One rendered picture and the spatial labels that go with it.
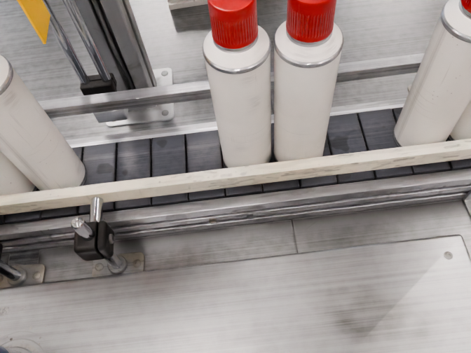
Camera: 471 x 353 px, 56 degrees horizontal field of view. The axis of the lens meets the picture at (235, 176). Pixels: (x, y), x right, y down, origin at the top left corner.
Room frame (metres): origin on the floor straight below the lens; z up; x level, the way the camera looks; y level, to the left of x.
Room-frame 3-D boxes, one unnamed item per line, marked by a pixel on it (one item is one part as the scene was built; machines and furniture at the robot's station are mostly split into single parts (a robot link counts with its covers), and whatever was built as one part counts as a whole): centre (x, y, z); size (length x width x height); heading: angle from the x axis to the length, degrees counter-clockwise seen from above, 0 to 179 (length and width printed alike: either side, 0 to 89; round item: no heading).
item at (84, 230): (0.17, 0.14, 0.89); 0.03 x 0.03 x 0.12; 88
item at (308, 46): (0.25, -0.07, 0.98); 0.05 x 0.05 x 0.20
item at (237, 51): (0.25, -0.02, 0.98); 0.05 x 0.05 x 0.20
